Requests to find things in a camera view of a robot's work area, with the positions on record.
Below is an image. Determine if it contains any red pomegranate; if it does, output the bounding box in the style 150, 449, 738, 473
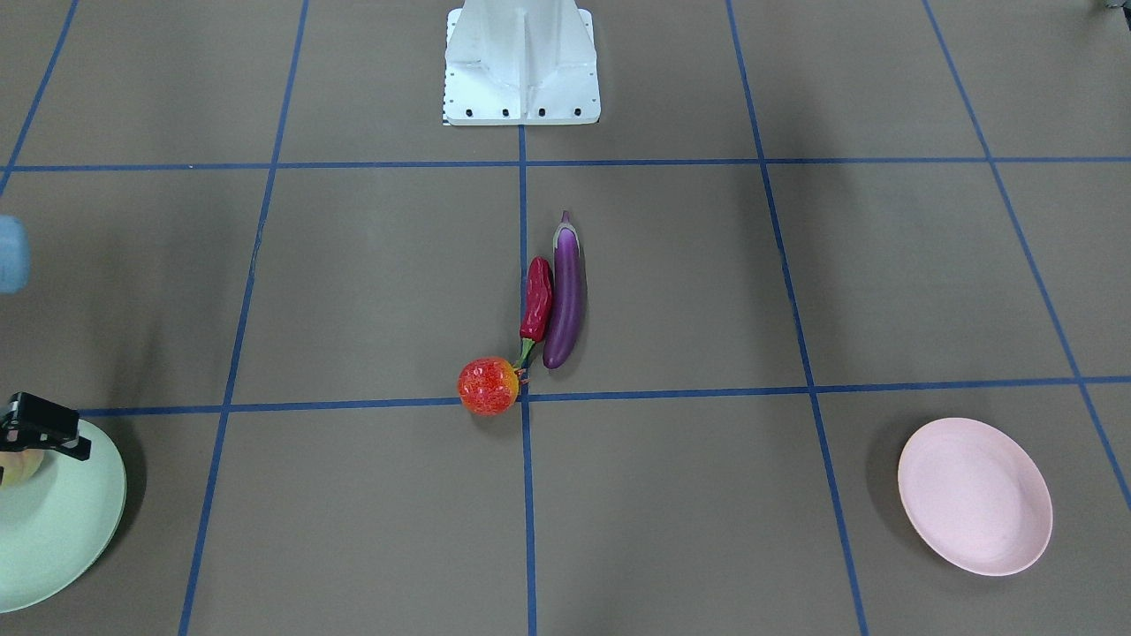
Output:
457, 356, 528, 416

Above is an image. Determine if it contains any peach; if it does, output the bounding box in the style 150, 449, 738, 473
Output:
0, 450, 44, 488

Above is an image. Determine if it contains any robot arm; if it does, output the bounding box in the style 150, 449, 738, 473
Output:
1, 215, 92, 459

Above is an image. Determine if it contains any green plate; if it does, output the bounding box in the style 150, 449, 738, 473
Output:
1, 420, 128, 613

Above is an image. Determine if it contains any red chili pepper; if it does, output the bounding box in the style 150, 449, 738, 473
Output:
517, 256, 554, 370

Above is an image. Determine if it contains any purple eggplant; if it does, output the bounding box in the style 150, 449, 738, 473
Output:
543, 210, 585, 370

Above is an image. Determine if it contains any pink plate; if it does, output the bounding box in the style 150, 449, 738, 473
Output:
897, 416, 1054, 577

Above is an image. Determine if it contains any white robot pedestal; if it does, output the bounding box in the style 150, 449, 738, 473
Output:
442, 1, 602, 126

